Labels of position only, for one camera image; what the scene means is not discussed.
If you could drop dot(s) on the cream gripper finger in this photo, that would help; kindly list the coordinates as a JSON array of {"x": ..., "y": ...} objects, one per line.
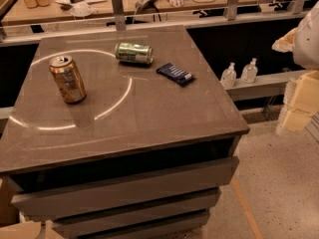
[{"x": 285, "y": 43}]

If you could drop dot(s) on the green soda can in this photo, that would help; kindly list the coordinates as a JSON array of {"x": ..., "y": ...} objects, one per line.
[{"x": 134, "y": 53}]

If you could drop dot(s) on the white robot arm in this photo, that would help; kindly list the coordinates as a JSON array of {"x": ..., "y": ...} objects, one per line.
[{"x": 303, "y": 41}]

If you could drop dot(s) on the orange soda can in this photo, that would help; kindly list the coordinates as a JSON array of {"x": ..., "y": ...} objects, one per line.
[{"x": 67, "y": 78}]

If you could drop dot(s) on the right clear sanitizer bottle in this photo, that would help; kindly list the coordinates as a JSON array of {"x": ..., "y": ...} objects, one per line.
[{"x": 249, "y": 72}]

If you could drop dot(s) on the clear sanitizer bottle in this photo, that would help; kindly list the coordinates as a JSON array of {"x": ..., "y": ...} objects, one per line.
[
  {"x": 228, "y": 76},
  {"x": 249, "y": 72}
]

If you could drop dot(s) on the left clear sanitizer bottle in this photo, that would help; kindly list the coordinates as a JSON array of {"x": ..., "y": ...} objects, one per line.
[{"x": 228, "y": 76}]

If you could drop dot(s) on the blue snack bar wrapper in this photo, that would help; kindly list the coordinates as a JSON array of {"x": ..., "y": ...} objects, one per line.
[{"x": 175, "y": 73}]

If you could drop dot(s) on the grey drawer cabinet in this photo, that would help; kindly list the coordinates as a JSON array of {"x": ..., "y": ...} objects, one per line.
[{"x": 140, "y": 156}]

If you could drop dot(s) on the metal railing post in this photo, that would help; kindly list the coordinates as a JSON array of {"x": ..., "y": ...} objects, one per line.
[{"x": 119, "y": 15}]

